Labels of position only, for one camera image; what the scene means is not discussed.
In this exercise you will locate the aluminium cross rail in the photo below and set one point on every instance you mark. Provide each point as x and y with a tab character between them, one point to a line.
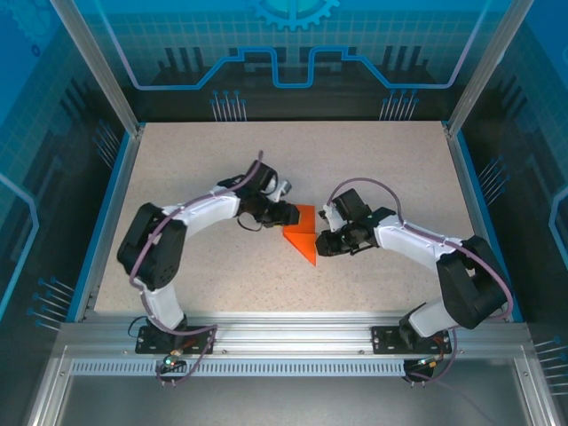
288	333

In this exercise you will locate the orange paper sheet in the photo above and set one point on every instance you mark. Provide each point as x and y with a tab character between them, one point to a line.
306	242

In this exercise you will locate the aluminium side rail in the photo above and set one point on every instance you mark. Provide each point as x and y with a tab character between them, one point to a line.
476	222
112	222

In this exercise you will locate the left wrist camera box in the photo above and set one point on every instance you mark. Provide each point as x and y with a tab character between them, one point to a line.
284	188

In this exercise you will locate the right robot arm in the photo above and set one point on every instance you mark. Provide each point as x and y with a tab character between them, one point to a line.
412	242

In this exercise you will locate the grey metal tray frame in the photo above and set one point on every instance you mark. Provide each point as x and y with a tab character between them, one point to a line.
288	399

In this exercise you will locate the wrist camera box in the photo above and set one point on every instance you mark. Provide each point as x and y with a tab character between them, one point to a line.
284	188
330	215

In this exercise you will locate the blue table edge strip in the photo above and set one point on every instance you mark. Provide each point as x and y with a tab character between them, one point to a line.
487	222
100	222

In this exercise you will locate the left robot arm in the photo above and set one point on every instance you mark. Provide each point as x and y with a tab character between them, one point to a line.
213	217

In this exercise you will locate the aluminium frame post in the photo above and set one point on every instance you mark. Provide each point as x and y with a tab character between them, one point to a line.
101	66
484	66

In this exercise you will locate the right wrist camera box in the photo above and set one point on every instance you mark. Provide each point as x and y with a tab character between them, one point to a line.
330	215

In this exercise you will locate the slotted aluminium strip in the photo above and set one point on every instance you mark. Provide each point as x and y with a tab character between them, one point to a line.
288	368

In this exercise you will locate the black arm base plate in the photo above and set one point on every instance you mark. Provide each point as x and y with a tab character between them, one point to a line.
386	341
148	344

